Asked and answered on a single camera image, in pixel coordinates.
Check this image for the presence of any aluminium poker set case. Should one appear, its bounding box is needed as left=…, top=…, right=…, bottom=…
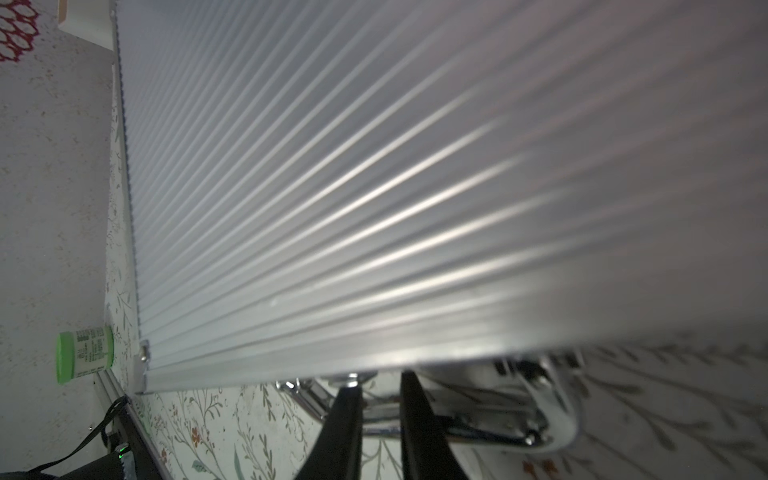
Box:
left=113, top=1, right=767, bottom=452

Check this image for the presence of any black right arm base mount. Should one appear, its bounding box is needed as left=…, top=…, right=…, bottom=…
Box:
left=101, top=396, right=172, bottom=480

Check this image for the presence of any green capped white bottle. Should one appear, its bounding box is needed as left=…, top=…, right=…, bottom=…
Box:
left=55, top=324, right=115, bottom=385

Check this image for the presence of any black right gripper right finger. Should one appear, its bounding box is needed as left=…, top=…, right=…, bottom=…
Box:
left=399, top=371, right=468, bottom=480

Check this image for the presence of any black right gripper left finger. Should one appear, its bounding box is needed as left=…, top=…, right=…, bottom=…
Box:
left=294, top=386, right=364, bottom=480

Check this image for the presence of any white tissue box bamboo lid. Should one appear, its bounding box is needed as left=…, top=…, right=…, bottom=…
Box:
left=57, top=0, right=114, bottom=51

